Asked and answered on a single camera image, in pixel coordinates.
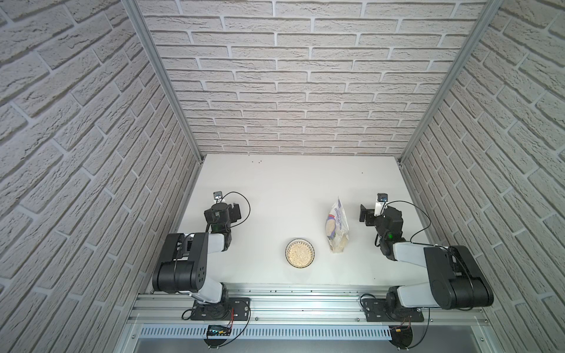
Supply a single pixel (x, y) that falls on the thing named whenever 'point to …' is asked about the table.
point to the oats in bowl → (299, 254)
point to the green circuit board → (218, 330)
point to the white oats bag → (337, 227)
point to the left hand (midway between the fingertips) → (219, 202)
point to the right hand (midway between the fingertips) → (368, 203)
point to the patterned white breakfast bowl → (299, 239)
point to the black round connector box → (402, 336)
